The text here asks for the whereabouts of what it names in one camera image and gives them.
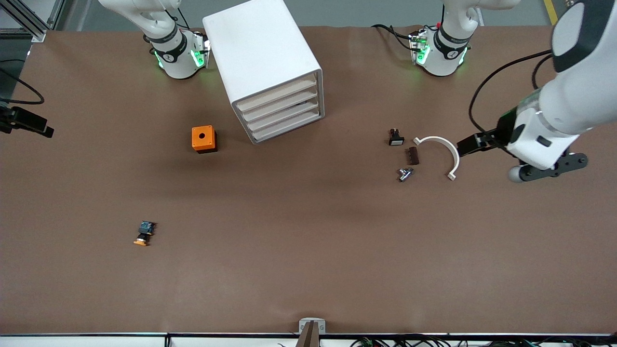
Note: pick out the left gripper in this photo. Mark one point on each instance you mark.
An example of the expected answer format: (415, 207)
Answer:
(504, 128)

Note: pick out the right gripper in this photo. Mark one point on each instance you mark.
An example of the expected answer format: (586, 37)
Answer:
(3, 115)

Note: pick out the orange capped button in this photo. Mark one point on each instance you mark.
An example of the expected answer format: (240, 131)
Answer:
(143, 233)

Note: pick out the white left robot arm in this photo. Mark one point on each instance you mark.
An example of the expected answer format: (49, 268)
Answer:
(573, 101)

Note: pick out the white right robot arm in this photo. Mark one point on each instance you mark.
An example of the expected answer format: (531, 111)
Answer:
(178, 60)

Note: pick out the brown terminal block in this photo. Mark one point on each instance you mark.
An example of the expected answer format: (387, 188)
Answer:
(412, 156)

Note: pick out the small silver metal connector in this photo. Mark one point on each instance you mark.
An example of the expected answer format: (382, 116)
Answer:
(405, 174)

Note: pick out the orange box with hole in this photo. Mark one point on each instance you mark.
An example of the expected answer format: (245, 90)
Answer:
(202, 139)

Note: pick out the brown table cover sheet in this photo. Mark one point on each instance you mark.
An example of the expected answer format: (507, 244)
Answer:
(308, 250)

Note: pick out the white curved bracket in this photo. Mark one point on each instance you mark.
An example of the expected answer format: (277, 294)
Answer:
(450, 147)

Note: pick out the black push button switch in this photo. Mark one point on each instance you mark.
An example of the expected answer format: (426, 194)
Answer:
(396, 140)

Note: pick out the aluminium frame profile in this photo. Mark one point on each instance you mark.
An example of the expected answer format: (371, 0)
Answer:
(39, 35)

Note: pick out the grey metal bracket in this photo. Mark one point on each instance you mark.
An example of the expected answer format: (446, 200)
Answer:
(303, 324)

